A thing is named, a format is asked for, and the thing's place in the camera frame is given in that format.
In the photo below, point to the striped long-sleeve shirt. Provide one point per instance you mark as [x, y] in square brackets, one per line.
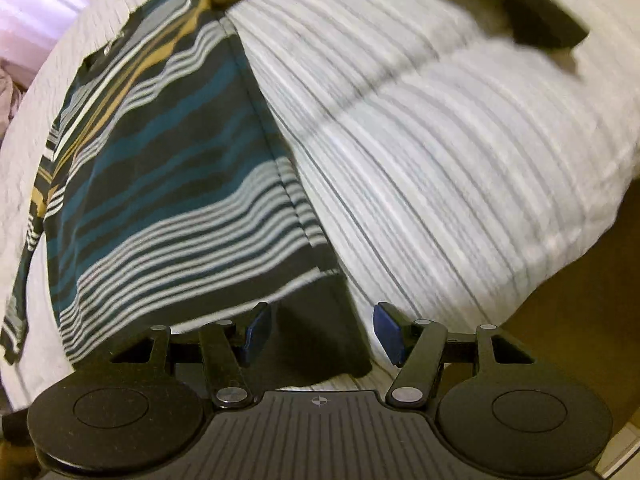
[165, 170]

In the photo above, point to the light window curtain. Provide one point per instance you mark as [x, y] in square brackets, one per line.
[35, 7]

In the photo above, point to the white striped bed blanket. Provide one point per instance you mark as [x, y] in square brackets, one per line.
[440, 170]

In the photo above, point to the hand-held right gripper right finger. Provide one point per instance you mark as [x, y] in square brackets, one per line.
[388, 332]

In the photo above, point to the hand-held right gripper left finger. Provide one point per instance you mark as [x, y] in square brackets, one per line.
[258, 331]

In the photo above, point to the pink crumpled cloth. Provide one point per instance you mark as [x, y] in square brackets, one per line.
[7, 92]

